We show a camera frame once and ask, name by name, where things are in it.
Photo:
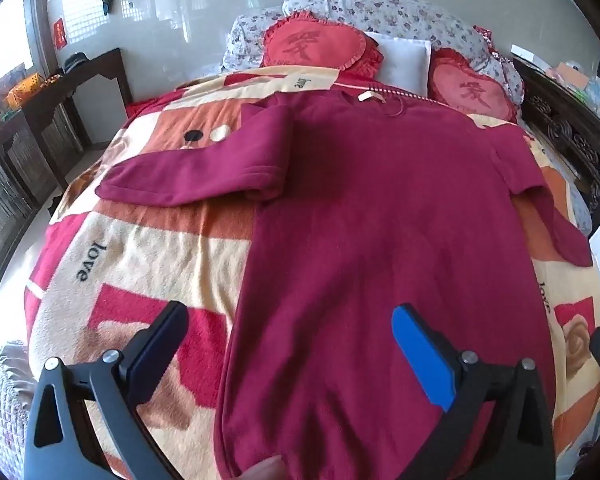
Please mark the dark lattice panel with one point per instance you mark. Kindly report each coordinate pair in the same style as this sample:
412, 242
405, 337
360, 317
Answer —
5, 200

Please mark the person's left hand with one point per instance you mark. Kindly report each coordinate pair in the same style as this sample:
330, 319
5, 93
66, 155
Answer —
266, 469

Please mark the red heart cushion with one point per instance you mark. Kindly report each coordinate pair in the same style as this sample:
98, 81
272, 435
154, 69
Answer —
310, 42
472, 87

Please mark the dark carved wooden cabinet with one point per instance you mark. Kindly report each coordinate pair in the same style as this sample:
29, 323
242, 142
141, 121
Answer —
570, 125

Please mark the red ruffled cloth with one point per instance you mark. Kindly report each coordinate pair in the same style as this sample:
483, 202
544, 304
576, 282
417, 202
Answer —
487, 40

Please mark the white pillow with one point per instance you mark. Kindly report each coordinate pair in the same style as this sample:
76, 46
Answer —
405, 60

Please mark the floral pillows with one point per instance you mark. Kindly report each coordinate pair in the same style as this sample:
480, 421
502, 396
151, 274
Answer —
380, 10

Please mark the maroon sweater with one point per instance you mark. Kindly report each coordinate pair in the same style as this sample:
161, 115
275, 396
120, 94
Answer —
370, 235

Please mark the grey lace cloth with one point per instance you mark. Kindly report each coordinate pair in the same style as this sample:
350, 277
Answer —
12, 400

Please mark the orange box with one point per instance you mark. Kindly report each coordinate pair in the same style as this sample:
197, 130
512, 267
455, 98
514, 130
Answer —
25, 90

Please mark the orange paper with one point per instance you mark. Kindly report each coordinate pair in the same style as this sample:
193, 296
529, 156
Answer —
572, 74

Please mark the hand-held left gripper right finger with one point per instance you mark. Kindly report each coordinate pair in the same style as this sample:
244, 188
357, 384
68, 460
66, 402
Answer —
420, 350

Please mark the window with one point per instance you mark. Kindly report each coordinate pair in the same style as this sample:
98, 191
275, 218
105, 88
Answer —
7, 35

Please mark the dark wooden console table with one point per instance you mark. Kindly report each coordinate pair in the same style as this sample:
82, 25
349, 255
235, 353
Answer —
75, 105

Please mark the red wall paper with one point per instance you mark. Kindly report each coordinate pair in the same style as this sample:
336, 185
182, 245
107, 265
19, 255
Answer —
60, 34

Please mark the black hat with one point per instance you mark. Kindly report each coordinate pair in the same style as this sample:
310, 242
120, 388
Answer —
76, 62

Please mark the printed blanket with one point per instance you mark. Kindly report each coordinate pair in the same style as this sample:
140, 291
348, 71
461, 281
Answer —
145, 260

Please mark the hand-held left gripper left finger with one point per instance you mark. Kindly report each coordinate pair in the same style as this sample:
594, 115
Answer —
155, 355

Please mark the floral bed sheet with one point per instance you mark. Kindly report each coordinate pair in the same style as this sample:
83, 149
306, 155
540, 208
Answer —
565, 175

